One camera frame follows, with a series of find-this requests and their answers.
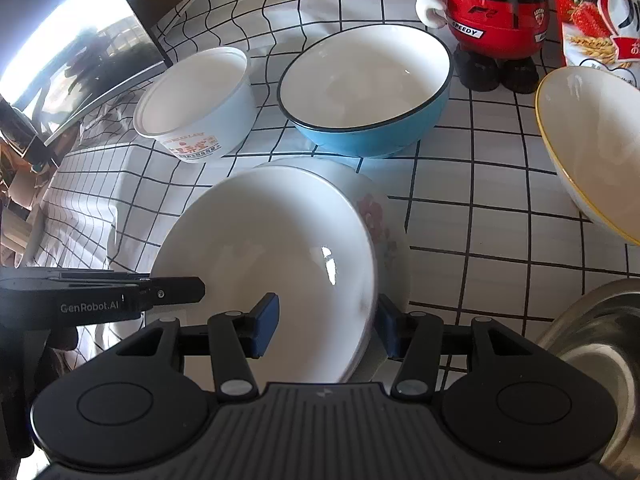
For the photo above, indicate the blue ceramic bowl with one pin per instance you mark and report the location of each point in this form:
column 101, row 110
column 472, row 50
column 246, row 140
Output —
column 370, row 85

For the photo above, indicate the red cereal bag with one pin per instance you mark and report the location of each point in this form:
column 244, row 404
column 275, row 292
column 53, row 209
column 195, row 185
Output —
column 595, row 15

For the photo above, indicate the yellow-rimmed white bowl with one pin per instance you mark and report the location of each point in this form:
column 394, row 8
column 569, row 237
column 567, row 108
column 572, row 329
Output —
column 600, row 150

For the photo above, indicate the black framed monitor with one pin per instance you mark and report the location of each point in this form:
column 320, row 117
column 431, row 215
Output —
column 75, row 60

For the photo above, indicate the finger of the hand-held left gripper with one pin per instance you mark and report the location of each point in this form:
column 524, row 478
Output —
column 175, row 292

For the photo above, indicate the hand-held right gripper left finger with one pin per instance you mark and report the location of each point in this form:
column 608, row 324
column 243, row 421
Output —
column 265, row 325

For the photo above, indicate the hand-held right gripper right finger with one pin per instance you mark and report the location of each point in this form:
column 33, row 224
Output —
column 389, row 332

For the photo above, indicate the white floral ceramic bowl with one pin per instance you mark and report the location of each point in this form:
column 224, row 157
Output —
column 260, row 240

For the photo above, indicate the stainless steel bowl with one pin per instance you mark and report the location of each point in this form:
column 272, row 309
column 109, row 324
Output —
column 600, row 340

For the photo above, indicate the red figurine toy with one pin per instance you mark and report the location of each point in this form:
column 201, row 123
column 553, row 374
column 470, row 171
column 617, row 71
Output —
column 495, row 5

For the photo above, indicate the white checkered tablecloth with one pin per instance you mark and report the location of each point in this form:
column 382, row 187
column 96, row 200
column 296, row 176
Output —
column 500, row 210

